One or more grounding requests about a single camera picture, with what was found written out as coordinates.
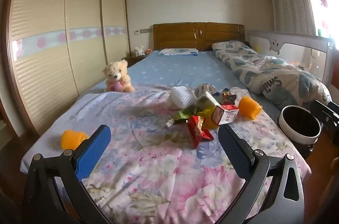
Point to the blue dotted bed sheet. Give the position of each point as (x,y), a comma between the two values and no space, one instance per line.
(172,70)

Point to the pink floral blanket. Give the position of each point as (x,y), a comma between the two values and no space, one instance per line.
(148,173)

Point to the beige sliding door wardrobe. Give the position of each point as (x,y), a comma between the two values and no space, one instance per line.
(47,62)

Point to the yellow snack wrapper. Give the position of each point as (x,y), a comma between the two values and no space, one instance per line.
(209,120)

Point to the red and white milk carton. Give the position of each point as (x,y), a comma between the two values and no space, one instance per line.
(226,114)

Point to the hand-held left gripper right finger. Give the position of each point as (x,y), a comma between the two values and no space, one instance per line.
(235,155)

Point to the white rabbit toy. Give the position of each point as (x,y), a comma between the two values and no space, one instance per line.
(139,51)

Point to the dark wooden nightstand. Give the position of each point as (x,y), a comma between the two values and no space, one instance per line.
(132,59)

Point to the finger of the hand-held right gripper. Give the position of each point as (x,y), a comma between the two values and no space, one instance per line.
(325,115)

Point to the white rounded object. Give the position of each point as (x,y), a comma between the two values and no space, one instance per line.
(315,53)

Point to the wooden headboard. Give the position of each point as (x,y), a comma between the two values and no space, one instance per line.
(180,36)

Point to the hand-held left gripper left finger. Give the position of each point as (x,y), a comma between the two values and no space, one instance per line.
(92,152)

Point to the orange foam fruit net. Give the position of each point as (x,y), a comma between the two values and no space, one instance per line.
(71,140)
(249,107)

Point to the white printed wrapper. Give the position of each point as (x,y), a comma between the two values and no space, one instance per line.
(205,88)

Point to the small white tube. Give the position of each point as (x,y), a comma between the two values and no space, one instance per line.
(170,123)

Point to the white and black trash bin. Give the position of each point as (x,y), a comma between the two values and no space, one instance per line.
(296,138)

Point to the grey bed guard rail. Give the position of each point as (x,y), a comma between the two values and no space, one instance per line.
(291,40)

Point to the white foam fruit net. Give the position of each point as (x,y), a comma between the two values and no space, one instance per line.
(182,98)

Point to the beige teddy bear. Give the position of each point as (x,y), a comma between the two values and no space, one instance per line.
(116,73)

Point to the red snack wrapper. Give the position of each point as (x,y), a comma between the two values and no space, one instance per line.
(198,132)

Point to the blue and white pillow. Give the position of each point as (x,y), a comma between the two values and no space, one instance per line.
(177,52)

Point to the blue patterned quilt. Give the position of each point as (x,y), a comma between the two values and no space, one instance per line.
(264,73)

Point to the dark colourful snack wrapper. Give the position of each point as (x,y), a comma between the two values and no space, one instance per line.
(228,97)

